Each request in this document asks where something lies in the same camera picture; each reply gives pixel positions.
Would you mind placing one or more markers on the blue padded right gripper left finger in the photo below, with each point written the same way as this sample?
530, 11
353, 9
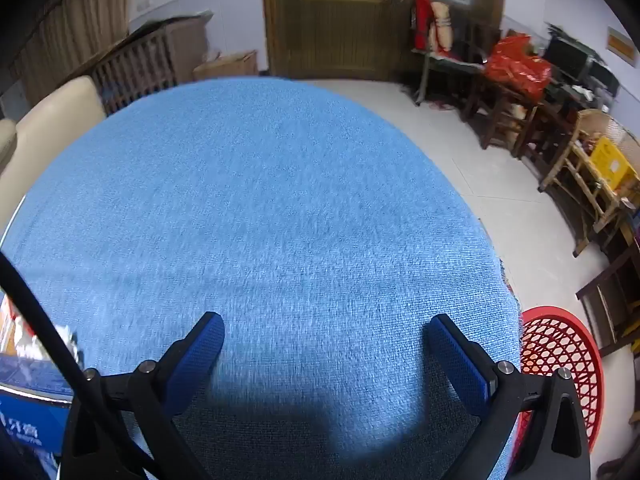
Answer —
161, 390

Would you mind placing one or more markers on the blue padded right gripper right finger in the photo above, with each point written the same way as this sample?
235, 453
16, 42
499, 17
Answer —
493, 392

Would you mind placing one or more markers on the blue toothpaste box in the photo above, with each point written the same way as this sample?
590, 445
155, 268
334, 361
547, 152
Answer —
35, 400

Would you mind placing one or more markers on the red plastic mesh basket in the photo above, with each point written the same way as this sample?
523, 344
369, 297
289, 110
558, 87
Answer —
551, 338

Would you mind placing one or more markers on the dark wooden chair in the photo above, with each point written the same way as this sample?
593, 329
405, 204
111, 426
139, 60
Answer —
611, 302

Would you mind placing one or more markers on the blue towel table cover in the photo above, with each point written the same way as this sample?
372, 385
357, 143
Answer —
321, 234

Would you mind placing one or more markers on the wicker bamboo armchair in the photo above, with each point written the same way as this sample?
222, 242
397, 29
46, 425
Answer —
601, 208

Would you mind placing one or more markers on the yellow box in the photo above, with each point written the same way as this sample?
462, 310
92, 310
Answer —
612, 165

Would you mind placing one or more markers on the beige leather sofa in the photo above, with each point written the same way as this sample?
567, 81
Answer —
29, 146

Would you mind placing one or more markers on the dark wooden stool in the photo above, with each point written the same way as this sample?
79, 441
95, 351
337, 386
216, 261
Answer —
506, 114

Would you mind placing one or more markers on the red plastic bag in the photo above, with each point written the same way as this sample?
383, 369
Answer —
511, 63

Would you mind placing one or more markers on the wooden slatted crib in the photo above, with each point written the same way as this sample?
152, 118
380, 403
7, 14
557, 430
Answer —
157, 56

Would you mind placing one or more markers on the black computer monitor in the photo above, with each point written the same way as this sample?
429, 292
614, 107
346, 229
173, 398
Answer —
569, 60

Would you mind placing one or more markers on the metal chair with red cloth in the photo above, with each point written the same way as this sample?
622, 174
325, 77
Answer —
435, 38

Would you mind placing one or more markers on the beige curtain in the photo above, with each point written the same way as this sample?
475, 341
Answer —
64, 36

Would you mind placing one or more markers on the brown wooden door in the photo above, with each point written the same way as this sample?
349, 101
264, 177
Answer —
335, 39

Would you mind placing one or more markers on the cardboard box by wall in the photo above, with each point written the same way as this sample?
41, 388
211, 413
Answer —
233, 65

